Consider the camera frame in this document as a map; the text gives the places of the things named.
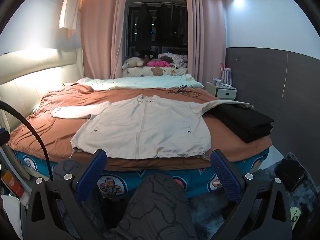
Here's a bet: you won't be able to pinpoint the white nightstand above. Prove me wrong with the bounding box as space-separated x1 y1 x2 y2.
205 81 237 101

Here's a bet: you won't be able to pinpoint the striped paper bag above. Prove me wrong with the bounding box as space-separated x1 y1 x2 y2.
220 63 232 87

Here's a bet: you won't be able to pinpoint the white hanging garment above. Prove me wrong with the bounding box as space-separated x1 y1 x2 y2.
59 0 82 38

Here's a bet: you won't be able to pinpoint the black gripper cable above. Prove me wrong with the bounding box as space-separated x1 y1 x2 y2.
0 101 54 182

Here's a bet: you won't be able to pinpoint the orange box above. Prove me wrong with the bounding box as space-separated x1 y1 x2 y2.
4 169 22 197

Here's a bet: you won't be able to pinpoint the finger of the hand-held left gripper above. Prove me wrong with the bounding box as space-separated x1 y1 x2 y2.
0 127 11 148

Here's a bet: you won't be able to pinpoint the yellow green cloth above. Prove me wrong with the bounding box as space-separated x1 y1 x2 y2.
290 206 302 224

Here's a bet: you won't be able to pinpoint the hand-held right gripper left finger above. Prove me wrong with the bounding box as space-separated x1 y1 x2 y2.
25 149 108 240

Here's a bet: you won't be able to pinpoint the black folded clothes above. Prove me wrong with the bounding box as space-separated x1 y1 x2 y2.
203 103 275 143

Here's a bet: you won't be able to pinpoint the dark cloth pile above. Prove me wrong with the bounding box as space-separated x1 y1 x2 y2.
275 159 304 191

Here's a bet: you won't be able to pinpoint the thin black cable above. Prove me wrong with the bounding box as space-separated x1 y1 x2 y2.
167 84 202 97

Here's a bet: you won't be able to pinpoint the teal printed bed mattress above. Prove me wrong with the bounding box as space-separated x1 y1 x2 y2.
12 147 269 198

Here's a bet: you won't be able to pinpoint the cream zip jacket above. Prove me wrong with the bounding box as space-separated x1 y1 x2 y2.
51 94 254 160

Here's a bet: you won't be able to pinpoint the person's patterned grey pants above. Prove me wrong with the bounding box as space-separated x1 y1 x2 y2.
54 159 198 240

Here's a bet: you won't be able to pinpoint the dark hanging clothes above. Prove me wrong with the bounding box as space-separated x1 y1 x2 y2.
157 2 188 46

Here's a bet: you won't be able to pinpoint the dark plush toy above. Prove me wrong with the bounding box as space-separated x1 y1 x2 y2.
142 51 157 62

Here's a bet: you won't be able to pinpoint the blue grey fluffy rug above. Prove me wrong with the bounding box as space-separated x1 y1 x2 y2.
187 152 320 240

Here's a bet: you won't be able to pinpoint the brown blanket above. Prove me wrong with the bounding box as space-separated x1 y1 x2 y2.
9 84 273 172

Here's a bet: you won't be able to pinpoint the floral patterned cloth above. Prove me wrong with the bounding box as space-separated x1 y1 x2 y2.
160 53 188 69

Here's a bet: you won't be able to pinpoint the pale green blanket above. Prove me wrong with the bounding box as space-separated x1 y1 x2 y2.
76 74 204 91

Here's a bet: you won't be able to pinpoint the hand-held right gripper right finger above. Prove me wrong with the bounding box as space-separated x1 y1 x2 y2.
210 149 293 240

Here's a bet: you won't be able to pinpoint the white plush toy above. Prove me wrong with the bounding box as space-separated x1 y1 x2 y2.
122 57 144 68

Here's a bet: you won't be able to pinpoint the pink cloth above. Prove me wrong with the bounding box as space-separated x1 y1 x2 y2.
146 60 172 68

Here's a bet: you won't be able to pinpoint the dark hanging coat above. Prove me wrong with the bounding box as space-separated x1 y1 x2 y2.
136 2 153 53

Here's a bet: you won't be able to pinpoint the pink curtain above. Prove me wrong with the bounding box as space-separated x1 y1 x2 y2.
186 0 228 85
80 0 128 79

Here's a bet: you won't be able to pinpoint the cream padded headboard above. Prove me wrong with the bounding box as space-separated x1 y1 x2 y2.
0 49 84 133

